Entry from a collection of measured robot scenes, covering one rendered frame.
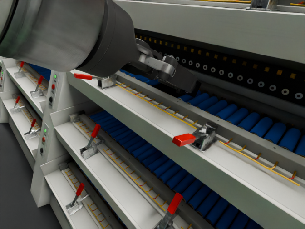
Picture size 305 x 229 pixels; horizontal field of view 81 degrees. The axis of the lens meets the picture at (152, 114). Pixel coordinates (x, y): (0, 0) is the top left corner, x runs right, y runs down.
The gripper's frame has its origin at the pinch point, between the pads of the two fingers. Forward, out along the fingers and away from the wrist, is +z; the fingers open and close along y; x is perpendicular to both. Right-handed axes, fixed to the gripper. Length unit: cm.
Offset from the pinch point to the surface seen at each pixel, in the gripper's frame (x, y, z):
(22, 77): 26, 86, 1
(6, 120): 58, 106, 5
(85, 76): 6.5, 16.9, -8.1
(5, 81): 34, 106, 0
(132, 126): 11.7, 4.6, -2.4
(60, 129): 26.9, 32.7, -0.8
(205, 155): 8.3, -10.9, -3.6
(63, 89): 14.8, 35.5, -2.5
